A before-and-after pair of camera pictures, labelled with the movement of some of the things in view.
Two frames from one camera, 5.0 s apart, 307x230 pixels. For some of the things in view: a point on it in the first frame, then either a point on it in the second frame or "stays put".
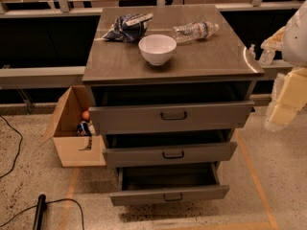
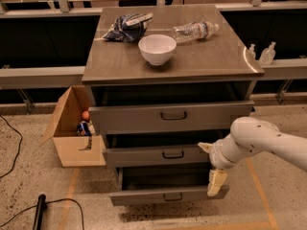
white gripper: (295, 38) → (216, 157)
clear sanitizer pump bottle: (267, 57) stays put
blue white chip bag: (129, 28) stays put
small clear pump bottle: (252, 55) stays put
